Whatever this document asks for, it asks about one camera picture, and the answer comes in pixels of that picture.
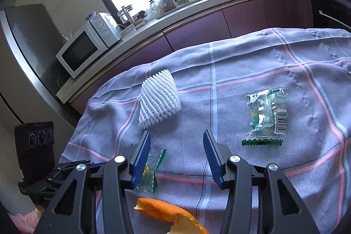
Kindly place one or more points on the small green candy wrapper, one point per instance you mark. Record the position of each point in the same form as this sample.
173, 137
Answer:
148, 182

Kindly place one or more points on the purple plaid tablecloth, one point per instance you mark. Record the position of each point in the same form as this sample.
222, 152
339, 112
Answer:
213, 81

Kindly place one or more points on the silver refrigerator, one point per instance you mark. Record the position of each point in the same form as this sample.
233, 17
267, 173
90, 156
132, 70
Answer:
31, 75

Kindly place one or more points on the white microwave oven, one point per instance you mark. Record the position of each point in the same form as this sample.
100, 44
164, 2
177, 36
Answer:
99, 32

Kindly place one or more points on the small white foam net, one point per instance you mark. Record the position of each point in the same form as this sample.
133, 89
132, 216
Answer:
159, 99

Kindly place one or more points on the clear green plastic wrapper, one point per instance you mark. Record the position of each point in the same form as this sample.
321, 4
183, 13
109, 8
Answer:
268, 110

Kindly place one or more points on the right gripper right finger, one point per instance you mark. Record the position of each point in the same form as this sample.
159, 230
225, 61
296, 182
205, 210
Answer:
280, 208

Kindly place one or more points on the purple lower cabinets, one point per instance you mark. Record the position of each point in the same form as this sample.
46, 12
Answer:
230, 21

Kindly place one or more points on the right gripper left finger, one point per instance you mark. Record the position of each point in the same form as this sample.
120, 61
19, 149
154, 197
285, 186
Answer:
72, 188

